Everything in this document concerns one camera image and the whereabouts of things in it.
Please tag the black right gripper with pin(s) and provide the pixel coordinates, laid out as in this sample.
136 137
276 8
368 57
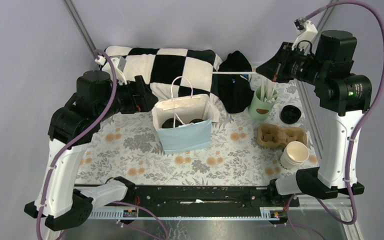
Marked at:
274 67

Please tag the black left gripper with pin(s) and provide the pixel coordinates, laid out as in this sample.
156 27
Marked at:
143 101

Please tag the single white paper straw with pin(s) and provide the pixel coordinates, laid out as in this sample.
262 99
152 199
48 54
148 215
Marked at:
234 73

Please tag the white paper bag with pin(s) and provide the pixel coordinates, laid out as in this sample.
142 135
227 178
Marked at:
187 137

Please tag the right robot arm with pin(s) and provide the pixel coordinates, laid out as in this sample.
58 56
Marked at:
345 98

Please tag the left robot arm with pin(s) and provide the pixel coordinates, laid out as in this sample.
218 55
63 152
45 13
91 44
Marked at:
71 130

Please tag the black white checkered pillow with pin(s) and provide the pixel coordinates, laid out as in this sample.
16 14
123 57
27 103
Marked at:
168 72

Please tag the green straw holder cup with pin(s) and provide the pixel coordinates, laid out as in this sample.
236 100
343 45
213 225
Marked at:
259 110

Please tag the black cloth bundle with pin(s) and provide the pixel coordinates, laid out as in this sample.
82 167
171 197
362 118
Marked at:
234 90

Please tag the stack of black lids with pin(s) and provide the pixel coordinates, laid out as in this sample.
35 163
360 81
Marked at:
290 114

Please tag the floral table mat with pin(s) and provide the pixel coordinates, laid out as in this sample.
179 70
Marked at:
127 146

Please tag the brown cardboard cup carrier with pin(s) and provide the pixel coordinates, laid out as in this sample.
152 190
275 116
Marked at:
273 136

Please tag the stack of paper cups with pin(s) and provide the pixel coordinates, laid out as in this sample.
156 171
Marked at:
294 155

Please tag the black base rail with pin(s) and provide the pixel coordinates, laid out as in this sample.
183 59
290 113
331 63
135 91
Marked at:
205 201

